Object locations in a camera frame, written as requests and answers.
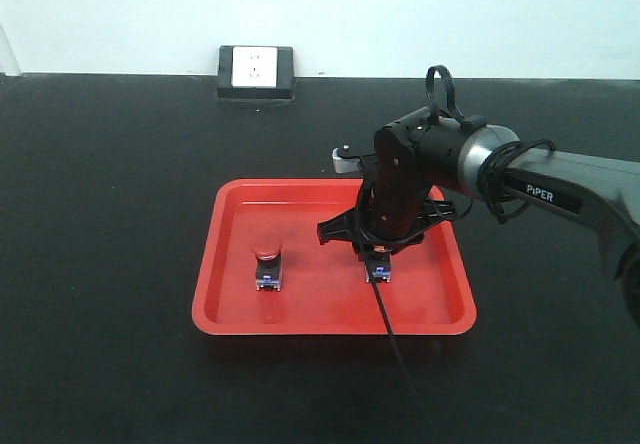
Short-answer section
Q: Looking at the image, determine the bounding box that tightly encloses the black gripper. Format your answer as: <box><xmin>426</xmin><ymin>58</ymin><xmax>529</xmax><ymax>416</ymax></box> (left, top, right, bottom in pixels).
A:
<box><xmin>317</xmin><ymin>153</ymin><xmax>458</xmax><ymax>254</ymax></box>

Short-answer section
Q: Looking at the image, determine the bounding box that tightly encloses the yellow mushroom push button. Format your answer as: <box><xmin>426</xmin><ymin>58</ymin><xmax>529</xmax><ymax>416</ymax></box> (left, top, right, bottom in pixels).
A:
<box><xmin>362</xmin><ymin>246</ymin><xmax>392</xmax><ymax>283</ymax></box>

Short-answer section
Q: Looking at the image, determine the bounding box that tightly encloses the red mushroom push button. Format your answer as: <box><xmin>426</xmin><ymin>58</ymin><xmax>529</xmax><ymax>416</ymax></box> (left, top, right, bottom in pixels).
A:
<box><xmin>251</xmin><ymin>237</ymin><xmax>283</xmax><ymax>292</ymax></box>

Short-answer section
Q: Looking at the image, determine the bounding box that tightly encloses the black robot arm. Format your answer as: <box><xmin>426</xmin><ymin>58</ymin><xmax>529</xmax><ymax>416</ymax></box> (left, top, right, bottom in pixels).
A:
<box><xmin>317</xmin><ymin>107</ymin><xmax>639</xmax><ymax>320</ymax></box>

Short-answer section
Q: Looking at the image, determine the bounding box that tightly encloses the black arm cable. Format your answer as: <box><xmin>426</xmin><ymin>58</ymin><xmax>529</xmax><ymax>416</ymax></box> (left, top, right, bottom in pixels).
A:
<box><xmin>354</xmin><ymin>183</ymin><xmax>444</xmax><ymax>444</ymax></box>

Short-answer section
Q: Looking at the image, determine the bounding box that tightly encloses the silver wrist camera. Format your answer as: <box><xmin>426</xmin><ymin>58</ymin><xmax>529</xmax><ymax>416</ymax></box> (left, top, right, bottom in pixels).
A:
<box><xmin>332</xmin><ymin>145</ymin><xmax>361</xmax><ymax>174</ymax></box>

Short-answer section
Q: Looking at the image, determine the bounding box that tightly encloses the black white wall socket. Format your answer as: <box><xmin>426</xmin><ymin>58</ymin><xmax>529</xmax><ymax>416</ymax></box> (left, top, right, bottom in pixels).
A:
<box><xmin>216</xmin><ymin>45</ymin><xmax>296</xmax><ymax>101</ymax></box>

